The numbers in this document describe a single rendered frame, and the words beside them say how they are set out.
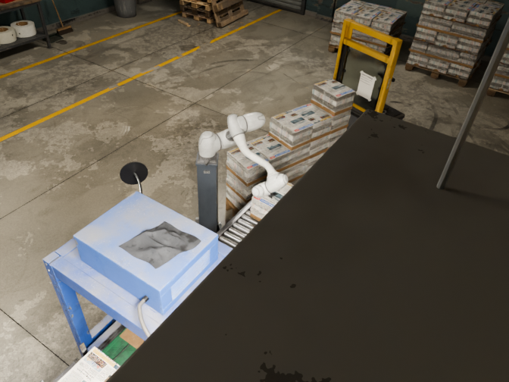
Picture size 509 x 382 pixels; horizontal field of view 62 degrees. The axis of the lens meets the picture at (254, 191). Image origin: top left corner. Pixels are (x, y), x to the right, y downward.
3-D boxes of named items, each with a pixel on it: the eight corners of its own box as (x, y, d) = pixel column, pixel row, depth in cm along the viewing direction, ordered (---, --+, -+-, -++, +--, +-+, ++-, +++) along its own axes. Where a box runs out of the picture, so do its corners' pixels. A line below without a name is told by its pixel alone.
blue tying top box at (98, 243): (140, 214, 261) (136, 189, 248) (219, 258, 238) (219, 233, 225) (80, 261, 231) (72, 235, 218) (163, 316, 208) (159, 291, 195)
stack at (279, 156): (225, 209, 496) (226, 151, 443) (298, 175, 554) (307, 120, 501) (245, 229, 474) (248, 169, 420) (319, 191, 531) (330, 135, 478)
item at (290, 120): (271, 117, 455) (271, 117, 454) (291, 111, 469) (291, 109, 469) (295, 133, 434) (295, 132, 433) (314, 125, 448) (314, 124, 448)
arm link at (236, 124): (235, 133, 329) (250, 129, 335) (226, 113, 331) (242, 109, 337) (229, 140, 341) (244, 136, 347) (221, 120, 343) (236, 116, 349)
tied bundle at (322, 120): (288, 127, 486) (290, 109, 471) (307, 120, 500) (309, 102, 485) (310, 142, 464) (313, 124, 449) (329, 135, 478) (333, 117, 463)
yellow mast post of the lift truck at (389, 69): (354, 174, 546) (390, 39, 434) (360, 172, 551) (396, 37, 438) (360, 178, 541) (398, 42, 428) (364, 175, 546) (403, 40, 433)
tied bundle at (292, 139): (267, 135, 471) (270, 117, 456) (287, 127, 486) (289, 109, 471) (291, 151, 449) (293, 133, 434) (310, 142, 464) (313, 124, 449)
